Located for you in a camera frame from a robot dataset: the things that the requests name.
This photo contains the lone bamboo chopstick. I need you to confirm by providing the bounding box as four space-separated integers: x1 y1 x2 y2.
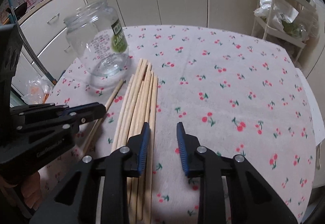
81 79 124 157

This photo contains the bamboo chopstick one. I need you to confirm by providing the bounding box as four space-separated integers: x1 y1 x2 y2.
111 74 134 152

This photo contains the bamboo chopstick four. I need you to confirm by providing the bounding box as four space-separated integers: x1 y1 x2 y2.
127 63 151 208

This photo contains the clear glass jar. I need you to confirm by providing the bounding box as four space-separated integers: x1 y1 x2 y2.
63 0 128 77

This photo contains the bamboo chopstick five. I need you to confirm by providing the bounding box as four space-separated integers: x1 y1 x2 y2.
129 70 153 223

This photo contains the bamboo chopstick three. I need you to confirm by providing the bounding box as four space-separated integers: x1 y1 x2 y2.
120 59 148 146

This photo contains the bamboo chopstick two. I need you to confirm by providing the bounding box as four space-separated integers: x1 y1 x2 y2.
115 58 143 151

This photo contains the bamboo chopstick six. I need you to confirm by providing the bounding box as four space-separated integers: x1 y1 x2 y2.
143 74 158 224

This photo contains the plastic bag with orange items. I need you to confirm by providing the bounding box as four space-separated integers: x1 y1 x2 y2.
22 76 54 104

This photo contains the cherry print tablecloth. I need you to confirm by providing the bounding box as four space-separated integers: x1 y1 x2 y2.
37 24 318 224

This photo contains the white storage trolley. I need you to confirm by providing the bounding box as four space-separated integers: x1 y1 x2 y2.
252 0 318 62

